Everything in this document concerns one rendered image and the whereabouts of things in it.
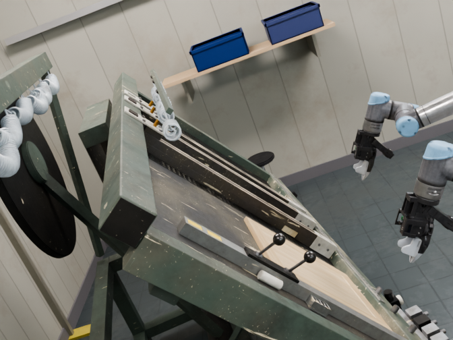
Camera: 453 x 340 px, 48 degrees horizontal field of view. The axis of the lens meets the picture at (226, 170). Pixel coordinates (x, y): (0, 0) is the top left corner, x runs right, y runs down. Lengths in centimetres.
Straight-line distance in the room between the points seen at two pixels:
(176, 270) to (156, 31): 395
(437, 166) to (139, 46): 397
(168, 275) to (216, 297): 14
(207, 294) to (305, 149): 415
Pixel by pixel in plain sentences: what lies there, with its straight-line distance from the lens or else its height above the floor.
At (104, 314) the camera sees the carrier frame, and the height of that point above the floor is 79.
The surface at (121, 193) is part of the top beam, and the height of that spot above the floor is 192.
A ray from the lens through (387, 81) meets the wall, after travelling 535.
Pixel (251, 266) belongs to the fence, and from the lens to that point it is 158.
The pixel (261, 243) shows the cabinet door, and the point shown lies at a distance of 188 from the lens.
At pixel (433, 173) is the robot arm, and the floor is 162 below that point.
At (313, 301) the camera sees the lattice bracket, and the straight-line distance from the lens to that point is 166.
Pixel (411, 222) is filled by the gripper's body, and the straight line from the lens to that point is 150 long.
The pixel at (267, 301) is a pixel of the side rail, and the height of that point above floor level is 150.
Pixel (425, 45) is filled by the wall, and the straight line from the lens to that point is 540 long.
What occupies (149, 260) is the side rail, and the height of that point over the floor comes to 174.
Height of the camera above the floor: 229
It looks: 21 degrees down
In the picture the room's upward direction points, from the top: 21 degrees counter-clockwise
